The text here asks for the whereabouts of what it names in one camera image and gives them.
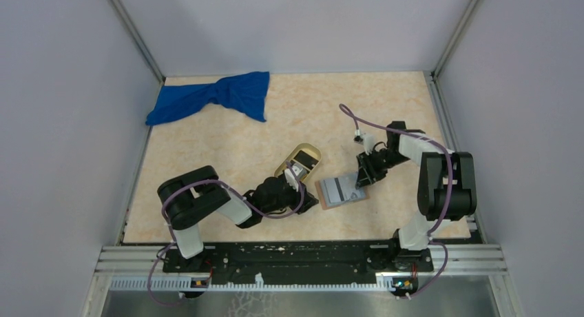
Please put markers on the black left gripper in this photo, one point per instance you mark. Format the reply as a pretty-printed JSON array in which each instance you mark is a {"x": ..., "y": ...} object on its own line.
[{"x": 310, "y": 201}]

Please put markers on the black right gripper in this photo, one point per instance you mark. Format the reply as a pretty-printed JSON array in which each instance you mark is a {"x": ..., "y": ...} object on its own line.
[{"x": 366, "y": 174}]

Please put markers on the silver VIP card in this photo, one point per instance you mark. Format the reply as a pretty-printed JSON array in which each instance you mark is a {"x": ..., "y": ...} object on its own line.
[{"x": 340, "y": 189}]

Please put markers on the black VIP card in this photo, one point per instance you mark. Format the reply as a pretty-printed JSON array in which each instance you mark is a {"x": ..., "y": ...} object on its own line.
[{"x": 306, "y": 160}]

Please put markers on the beige oval plastic tray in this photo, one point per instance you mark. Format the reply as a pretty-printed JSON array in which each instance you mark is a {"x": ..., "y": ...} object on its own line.
[{"x": 309, "y": 149}]

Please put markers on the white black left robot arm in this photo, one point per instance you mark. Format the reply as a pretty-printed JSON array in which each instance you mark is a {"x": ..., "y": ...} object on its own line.
[{"x": 191, "y": 197}]

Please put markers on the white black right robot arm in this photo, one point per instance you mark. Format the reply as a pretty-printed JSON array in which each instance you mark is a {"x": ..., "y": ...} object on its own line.
[{"x": 446, "y": 189}]

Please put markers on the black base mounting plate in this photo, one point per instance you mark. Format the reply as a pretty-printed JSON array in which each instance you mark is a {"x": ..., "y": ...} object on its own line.
[{"x": 300, "y": 262}]

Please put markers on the blue cloth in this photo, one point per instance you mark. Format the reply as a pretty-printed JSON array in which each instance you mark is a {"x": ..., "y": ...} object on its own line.
[{"x": 245, "y": 93}]

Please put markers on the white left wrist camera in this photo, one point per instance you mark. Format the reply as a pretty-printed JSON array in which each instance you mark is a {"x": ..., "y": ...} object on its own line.
[{"x": 294, "y": 174}]

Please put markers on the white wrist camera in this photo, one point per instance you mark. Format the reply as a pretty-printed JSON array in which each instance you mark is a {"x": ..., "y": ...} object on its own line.
[
  {"x": 294, "y": 174},
  {"x": 368, "y": 141}
]

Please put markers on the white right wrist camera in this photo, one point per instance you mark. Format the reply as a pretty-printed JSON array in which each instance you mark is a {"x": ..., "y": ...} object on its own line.
[{"x": 368, "y": 141}]

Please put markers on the aluminium front rail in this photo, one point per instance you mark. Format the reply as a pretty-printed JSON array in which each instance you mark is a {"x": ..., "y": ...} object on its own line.
[{"x": 481, "y": 259}]

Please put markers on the aluminium right corner post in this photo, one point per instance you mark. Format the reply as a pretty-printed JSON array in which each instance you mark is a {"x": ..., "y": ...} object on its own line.
[{"x": 456, "y": 37}]

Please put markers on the aluminium corner post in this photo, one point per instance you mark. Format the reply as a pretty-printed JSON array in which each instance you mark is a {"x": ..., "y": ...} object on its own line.
[
  {"x": 131, "y": 29},
  {"x": 456, "y": 37}
]

